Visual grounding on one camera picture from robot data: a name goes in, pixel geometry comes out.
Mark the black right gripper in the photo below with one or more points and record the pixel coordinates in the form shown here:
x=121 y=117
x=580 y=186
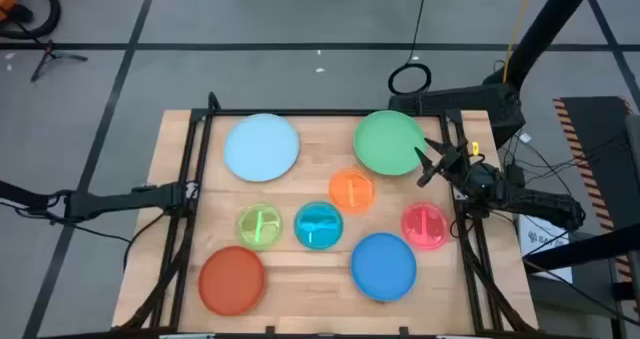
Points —
x=456 y=161

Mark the large green plate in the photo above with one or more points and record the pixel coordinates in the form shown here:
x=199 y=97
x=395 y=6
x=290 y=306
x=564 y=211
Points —
x=385 y=141

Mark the small pink-red translucent plate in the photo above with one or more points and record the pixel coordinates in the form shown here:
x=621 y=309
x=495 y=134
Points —
x=435 y=234

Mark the small orange translucent plate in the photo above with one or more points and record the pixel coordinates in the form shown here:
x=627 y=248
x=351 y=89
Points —
x=342 y=199

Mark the medium blue plate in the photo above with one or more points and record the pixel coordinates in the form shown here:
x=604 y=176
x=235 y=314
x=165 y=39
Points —
x=383 y=266

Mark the small cyan translucent plate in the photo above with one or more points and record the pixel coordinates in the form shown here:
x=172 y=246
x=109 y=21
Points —
x=325 y=236

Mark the small yellow-green translucent plate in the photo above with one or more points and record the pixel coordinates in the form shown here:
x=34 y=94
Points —
x=247 y=234

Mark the medium red-orange plate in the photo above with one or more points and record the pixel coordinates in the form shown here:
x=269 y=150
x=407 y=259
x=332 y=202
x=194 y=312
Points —
x=231 y=280

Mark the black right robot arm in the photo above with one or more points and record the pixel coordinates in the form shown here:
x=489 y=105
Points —
x=545 y=209

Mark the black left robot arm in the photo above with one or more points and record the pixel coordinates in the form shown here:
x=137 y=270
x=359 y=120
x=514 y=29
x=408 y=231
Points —
x=120 y=201

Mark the black perforated computer case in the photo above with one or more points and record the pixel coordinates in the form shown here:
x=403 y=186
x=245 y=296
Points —
x=450 y=104

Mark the black power adapter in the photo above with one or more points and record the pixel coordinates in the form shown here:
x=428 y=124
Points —
x=515 y=175

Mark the small white tag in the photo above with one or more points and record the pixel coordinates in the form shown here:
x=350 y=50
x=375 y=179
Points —
x=525 y=138

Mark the white cardboard box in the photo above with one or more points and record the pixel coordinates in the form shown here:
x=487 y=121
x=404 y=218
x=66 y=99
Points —
x=532 y=236

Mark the hazard-striped black platform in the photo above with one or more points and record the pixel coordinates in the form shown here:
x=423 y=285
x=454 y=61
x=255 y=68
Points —
x=595 y=124

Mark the black stand pole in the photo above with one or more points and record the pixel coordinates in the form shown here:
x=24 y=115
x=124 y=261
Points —
x=545 y=26

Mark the large light blue plate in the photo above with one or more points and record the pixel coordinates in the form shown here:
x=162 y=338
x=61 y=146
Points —
x=261 y=147

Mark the black diagonal beam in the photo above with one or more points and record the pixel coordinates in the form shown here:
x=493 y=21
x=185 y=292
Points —
x=590 y=249

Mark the black tripod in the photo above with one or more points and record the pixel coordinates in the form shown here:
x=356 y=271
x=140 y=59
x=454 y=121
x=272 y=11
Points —
x=49 y=55

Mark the black metal table frame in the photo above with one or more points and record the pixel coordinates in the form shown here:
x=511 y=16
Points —
x=325 y=112

